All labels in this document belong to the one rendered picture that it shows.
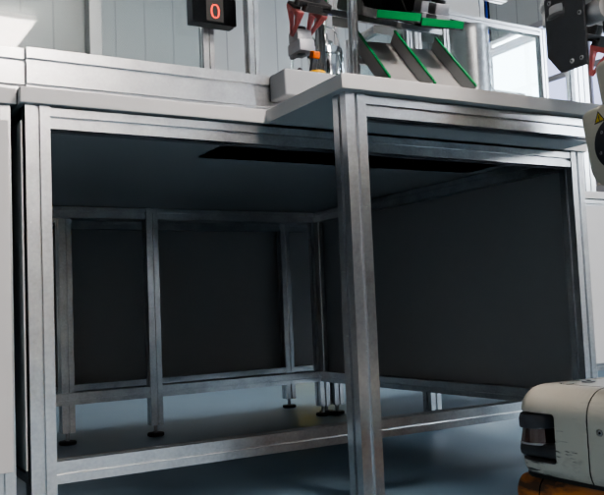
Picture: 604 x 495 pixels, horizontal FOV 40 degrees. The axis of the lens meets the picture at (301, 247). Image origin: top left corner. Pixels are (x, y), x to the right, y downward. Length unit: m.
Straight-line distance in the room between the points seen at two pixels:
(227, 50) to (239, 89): 4.14
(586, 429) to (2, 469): 1.00
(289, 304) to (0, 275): 2.29
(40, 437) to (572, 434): 0.93
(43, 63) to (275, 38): 4.56
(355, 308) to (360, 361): 0.10
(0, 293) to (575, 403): 1.02
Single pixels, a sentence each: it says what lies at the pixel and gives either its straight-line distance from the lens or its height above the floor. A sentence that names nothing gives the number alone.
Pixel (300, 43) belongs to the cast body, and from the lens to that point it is 2.14.
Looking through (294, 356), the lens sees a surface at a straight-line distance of 3.72.
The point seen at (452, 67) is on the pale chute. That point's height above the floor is 1.10.
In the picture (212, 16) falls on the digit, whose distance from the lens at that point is 2.19.
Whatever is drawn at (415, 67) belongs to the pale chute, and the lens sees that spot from 2.31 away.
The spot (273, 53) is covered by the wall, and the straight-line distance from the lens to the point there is 6.15.
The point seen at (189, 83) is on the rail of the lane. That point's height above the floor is 0.92.
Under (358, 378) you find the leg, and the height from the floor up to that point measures 0.31.
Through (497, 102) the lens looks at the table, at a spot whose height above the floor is 0.84.
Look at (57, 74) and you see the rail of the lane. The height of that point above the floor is 0.91.
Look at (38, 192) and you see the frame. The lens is 1.59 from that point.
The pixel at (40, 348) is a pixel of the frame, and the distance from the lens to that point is 1.57.
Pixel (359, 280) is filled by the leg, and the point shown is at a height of 0.48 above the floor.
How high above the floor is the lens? 0.43
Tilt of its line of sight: 4 degrees up
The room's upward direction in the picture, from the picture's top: 2 degrees counter-clockwise
